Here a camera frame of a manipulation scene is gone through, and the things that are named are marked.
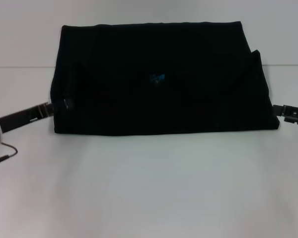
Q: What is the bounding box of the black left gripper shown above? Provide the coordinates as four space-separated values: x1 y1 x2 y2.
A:
0 98 75 134

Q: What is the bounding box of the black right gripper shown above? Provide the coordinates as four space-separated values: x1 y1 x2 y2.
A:
273 104 298 128

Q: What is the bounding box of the black t-shirt with FREE print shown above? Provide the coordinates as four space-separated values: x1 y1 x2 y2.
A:
51 21 281 137

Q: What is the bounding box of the dark left arm cable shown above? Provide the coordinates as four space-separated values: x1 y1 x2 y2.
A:
0 142 18 167

